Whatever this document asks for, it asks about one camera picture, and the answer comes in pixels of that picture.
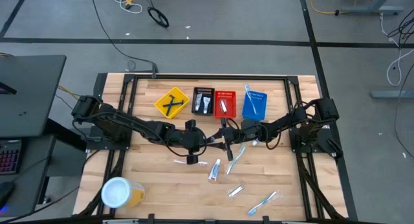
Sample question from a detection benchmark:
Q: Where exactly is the long black floor cable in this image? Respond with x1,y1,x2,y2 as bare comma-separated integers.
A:
89,0,160,74

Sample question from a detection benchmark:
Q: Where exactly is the backlit keyboard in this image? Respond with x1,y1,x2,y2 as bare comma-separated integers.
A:
0,139,23,176

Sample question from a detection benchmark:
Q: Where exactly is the dark grey lower desk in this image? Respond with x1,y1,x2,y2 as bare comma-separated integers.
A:
0,135,58,218

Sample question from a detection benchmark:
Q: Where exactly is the white red toothpaste tube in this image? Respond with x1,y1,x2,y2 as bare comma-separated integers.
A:
208,158,222,183

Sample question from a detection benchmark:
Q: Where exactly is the grey desk foot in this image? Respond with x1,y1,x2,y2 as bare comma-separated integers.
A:
371,89,414,99

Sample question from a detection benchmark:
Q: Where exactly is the red plastic basket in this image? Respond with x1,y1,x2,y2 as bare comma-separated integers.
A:
213,90,237,120

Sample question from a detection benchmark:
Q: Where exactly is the yellow plastic basket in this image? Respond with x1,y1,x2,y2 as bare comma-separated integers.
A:
154,86,191,120

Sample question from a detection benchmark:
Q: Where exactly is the blue plastic basket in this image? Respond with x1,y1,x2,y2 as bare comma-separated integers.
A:
241,90,268,122

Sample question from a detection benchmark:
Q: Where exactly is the black computer mouse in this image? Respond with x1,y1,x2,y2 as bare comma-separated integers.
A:
0,181,16,209

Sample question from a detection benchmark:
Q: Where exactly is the yellow cable with black plug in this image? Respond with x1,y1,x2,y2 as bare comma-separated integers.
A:
310,0,373,16

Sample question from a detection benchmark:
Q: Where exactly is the black desk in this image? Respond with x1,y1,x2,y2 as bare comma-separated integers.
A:
0,54,67,139

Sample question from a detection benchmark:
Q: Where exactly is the black cable bundle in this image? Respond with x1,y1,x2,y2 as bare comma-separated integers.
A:
386,6,414,49

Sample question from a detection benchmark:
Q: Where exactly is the thin yellow cable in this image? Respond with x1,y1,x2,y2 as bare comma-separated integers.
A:
57,84,82,101

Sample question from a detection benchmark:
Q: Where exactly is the light blue toothbrush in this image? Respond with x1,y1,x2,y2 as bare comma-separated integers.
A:
225,145,246,175

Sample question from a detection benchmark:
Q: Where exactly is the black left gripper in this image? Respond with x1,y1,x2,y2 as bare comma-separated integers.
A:
184,119,212,166

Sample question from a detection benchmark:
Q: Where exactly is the black table side panel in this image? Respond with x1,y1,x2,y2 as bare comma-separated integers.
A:
93,73,108,100

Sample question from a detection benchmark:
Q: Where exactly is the grey desk leg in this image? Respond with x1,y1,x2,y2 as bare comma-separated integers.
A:
339,0,405,16

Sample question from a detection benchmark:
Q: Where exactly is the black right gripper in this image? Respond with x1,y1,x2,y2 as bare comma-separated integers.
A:
206,118,242,162

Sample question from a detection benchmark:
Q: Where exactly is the white looped cable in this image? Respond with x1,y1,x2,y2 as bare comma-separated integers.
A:
378,12,414,87

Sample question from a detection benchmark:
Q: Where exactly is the coiled black cable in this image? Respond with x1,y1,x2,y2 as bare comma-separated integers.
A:
147,6,170,28

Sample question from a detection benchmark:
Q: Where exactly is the black plastic basket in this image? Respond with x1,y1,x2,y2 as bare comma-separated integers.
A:
191,87,215,116

